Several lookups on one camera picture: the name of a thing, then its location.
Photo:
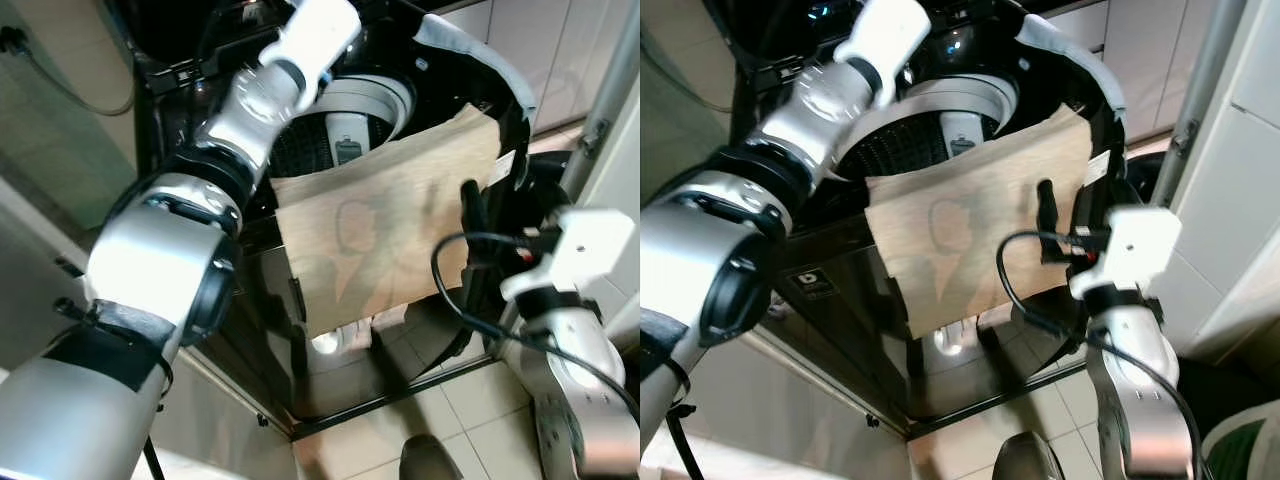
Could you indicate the beige printed cloth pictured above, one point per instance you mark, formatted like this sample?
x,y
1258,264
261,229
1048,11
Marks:
x,y
370,230
960,230

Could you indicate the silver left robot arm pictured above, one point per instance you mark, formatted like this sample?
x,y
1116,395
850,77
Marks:
x,y
150,260
690,250

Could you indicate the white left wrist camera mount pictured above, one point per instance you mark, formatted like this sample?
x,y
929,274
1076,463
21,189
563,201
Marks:
x,y
315,35
885,35

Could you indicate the grey metal pipe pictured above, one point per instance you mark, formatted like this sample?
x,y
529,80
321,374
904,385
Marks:
x,y
600,120
1195,100

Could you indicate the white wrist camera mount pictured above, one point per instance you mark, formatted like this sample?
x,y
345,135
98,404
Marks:
x,y
1135,245
315,35
585,245
885,35

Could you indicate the black glossy washing machine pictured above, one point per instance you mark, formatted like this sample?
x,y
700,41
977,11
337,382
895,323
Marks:
x,y
262,300
850,330

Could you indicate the dark right robot foot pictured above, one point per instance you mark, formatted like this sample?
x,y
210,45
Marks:
x,y
432,460
1030,458

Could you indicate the washer drum with grey rim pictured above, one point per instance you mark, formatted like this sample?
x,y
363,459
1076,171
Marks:
x,y
960,100
370,100

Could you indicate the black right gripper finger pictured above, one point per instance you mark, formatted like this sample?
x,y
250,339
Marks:
x,y
474,215
1048,215

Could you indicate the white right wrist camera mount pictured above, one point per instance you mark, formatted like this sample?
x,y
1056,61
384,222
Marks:
x,y
1135,245
585,245

